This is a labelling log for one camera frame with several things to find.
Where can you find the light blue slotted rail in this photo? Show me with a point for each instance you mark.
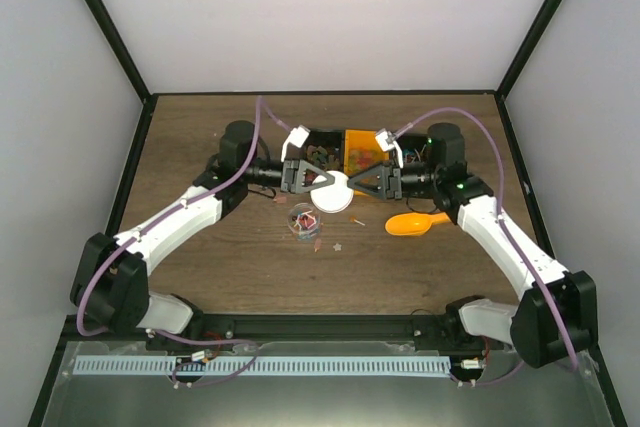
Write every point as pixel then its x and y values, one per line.
pixel 96 365

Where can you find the black bin with lollipops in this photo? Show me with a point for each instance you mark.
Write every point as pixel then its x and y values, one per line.
pixel 415 148

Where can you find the white round lid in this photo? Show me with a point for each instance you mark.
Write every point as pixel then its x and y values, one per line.
pixel 333 198

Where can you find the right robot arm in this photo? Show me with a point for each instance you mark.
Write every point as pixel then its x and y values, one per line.
pixel 471 204

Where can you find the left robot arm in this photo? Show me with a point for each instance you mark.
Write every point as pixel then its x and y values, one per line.
pixel 111 287

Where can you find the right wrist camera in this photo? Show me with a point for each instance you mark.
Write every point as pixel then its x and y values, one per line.
pixel 388 142

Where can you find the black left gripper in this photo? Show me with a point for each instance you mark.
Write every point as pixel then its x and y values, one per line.
pixel 294 184

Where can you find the yellow bin with star candies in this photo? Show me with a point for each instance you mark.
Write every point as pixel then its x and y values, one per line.
pixel 361 151

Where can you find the black bin with popsicle candies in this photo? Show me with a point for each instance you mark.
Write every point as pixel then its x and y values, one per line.
pixel 325 149

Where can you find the clear plastic cup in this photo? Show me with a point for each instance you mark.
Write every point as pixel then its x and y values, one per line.
pixel 304 222

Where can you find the orange plastic scoop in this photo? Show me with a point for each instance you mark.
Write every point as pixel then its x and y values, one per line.
pixel 414 224

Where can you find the black frame base bar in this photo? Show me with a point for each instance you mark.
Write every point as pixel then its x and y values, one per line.
pixel 320 329

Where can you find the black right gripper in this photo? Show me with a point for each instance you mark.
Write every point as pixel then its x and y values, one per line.
pixel 389 182

